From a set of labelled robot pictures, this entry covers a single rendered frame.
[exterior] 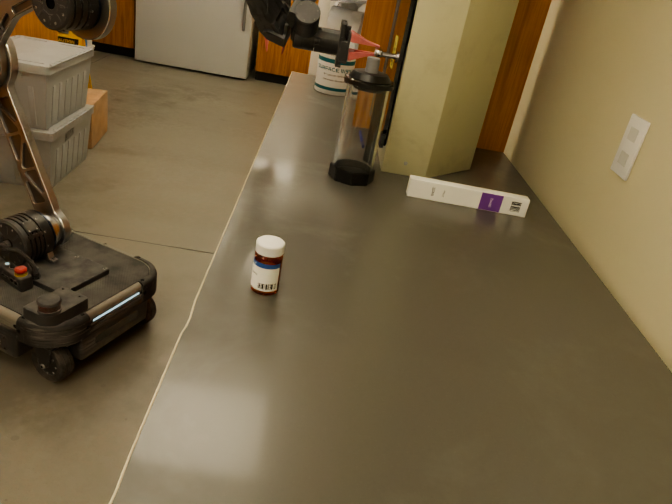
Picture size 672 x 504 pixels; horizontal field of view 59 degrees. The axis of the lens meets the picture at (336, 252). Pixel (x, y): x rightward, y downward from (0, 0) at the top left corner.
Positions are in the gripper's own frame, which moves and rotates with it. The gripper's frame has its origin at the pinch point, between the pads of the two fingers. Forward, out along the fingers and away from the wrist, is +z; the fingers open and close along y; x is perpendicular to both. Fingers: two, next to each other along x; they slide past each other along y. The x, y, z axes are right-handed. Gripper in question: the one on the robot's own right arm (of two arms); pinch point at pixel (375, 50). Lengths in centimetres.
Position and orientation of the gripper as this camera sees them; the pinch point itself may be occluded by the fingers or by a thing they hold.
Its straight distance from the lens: 150.9
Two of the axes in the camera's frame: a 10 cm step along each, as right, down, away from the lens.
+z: 9.8, 1.5, 0.9
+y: 1.7, -8.8, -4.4
